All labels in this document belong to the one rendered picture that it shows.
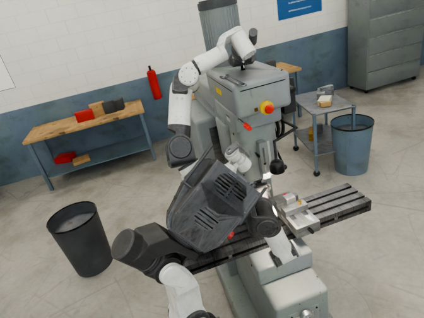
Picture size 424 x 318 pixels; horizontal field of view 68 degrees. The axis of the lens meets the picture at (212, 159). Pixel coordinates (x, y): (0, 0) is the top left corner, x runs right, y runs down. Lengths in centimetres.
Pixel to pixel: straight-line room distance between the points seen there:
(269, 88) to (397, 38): 569
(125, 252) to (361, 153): 330
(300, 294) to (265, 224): 73
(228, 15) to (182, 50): 411
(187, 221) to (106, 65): 478
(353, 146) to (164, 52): 344
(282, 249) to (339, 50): 596
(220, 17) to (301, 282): 147
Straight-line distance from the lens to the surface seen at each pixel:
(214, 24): 169
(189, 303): 143
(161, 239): 116
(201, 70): 128
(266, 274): 190
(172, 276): 124
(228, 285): 269
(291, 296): 189
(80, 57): 571
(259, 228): 126
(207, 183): 107
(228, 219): 111
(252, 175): 167
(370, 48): 662
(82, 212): 358
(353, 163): 406
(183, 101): 123
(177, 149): 115
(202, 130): 199
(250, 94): 137
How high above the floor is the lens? 223
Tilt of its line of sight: 27 degrees down
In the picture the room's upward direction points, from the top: 12 degrees counter-clockwise
